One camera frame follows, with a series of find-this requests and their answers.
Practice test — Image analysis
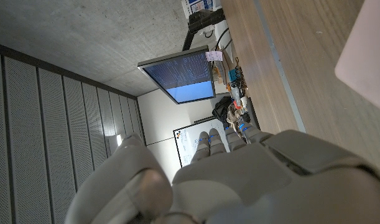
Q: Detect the whiteboard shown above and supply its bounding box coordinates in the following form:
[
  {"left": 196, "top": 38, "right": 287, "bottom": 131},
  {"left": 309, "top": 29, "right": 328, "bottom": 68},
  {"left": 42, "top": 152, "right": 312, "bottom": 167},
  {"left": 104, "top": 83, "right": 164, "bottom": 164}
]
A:
[{"left": 172, "top": 117, "right": 231, "bottom": 169}]

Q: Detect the white canister blue label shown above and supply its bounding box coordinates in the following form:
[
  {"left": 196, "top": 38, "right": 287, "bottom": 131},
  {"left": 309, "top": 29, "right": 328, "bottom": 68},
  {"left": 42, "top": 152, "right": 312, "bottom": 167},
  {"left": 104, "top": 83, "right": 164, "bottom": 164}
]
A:
[{"left": 180, "top": 0, "right": 223, "bottom": 19}]

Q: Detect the small pink pad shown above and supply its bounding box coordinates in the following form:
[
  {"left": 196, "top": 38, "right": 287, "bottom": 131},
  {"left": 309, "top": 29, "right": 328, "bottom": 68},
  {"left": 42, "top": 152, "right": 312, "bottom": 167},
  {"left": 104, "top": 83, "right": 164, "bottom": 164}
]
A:
[{"left": 334, "top": 0, "right": 380, "bottom": 114}]

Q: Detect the computer monitor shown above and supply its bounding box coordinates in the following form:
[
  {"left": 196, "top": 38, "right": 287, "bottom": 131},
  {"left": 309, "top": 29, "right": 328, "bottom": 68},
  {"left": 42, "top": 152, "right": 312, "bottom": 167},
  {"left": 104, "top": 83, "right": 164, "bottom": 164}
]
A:
[{"left": 137, "top": 45, "right": 217, "bottom": 105}]

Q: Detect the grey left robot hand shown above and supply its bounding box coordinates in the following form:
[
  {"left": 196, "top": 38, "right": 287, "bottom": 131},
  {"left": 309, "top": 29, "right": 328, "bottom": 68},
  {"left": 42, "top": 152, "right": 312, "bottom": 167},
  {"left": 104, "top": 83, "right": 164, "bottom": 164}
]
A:
[{"left": 64, "top": 117, "right": 380, "bottom": 224}]

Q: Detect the pink sticky note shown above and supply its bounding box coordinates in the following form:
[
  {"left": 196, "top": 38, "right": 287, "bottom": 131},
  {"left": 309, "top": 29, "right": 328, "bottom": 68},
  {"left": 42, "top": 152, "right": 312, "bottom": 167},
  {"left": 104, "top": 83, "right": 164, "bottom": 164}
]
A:
[{"left": 205, "top": 50, "right": 224, "bottom": 62}]

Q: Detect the pile of dark clothes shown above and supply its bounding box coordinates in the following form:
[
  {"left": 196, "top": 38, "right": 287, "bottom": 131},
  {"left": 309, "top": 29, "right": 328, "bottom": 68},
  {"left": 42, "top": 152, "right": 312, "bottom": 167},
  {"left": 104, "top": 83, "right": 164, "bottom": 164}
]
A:
[{"left": 211, "top": 95, "right": 240, "bottom": 125}]

